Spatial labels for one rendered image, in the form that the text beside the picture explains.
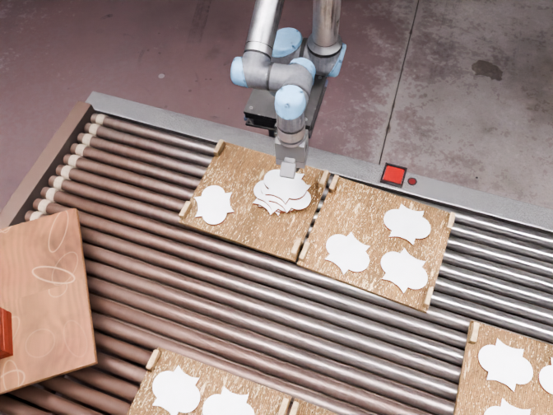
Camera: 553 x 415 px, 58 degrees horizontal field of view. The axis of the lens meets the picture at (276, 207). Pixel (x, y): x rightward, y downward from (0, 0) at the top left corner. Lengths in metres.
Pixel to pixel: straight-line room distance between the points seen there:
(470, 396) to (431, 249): 0.43
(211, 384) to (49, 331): 0.47
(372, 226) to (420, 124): 1.55
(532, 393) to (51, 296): 1.35
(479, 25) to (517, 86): 0.56
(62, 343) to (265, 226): 0.68
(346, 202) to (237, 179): 0.38
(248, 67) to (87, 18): 2.76
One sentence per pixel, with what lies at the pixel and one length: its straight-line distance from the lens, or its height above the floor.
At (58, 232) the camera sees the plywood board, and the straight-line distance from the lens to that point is 1.68.
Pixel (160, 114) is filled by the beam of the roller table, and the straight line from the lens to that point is 1.99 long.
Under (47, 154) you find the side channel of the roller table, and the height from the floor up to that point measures 0.95.
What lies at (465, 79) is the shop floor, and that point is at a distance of 3.42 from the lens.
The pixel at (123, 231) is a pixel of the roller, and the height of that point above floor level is 0.92.
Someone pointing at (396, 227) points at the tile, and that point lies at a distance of 1.64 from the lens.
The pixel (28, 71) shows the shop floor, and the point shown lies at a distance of 3.84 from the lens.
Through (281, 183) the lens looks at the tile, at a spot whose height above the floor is 0.99.
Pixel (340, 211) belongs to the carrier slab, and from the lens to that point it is 1.66.
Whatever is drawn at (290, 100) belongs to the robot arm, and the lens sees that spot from 1.26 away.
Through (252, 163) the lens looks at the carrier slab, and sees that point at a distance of 1.77.
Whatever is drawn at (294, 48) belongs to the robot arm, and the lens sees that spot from 1.78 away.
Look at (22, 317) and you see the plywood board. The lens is 1.61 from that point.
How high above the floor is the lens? 2.39
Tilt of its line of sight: 61 degrees down
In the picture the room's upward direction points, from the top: 6 degrees counter-clockwise
